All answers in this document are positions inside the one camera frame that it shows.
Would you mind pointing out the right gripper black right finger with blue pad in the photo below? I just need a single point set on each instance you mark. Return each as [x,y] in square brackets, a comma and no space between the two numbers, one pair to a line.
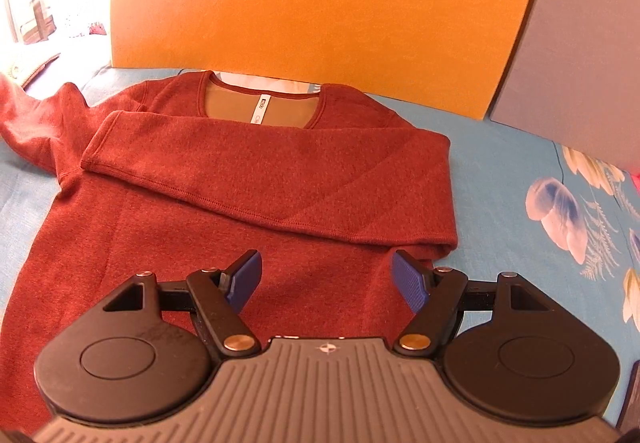
[434,297]

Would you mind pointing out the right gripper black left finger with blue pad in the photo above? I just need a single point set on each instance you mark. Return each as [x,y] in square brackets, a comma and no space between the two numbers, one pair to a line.
[218,297]

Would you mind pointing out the red knit sweater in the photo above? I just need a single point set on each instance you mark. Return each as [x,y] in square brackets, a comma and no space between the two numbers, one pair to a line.
[151,180]

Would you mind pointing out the blue floral bed sheet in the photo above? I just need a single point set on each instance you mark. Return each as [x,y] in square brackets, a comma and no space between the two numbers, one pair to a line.
[568,223]

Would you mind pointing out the grey headboard panel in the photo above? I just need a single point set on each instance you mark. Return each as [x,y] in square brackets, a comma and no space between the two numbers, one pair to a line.
[574,78]

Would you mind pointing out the orange headboard panel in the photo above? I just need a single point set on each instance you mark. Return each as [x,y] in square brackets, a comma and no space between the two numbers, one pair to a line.
[447,54]

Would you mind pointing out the window frame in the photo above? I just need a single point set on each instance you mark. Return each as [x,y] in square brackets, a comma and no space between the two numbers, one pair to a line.
[10,24]

